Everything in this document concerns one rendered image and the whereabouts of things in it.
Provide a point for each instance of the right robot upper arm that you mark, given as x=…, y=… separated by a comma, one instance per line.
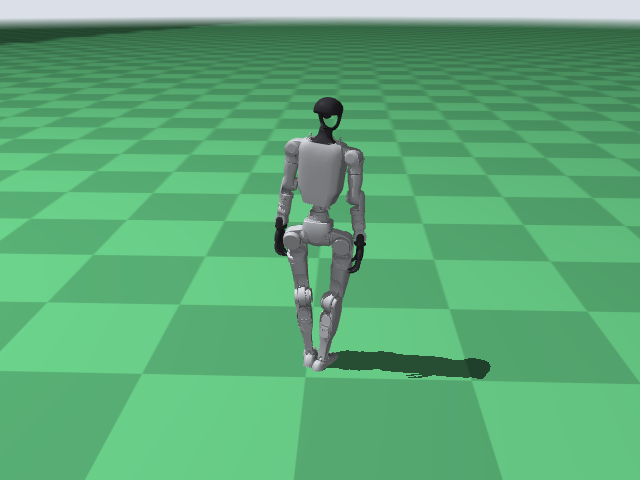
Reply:
x=354, y=158

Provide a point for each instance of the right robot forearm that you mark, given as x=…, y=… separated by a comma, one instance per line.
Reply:
x=358, y=218

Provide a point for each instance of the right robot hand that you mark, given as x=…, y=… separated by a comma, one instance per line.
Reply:
x=359, y=253

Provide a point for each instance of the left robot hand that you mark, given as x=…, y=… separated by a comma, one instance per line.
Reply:
x=279, y=247

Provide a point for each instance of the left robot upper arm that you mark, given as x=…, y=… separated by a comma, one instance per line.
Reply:
x=290, y=182

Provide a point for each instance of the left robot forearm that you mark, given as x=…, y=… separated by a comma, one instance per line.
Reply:
x=284, y=205

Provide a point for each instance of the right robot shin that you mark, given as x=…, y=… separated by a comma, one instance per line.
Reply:
x=328, y=325

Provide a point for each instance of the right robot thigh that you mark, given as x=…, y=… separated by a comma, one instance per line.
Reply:
x=342, y=252

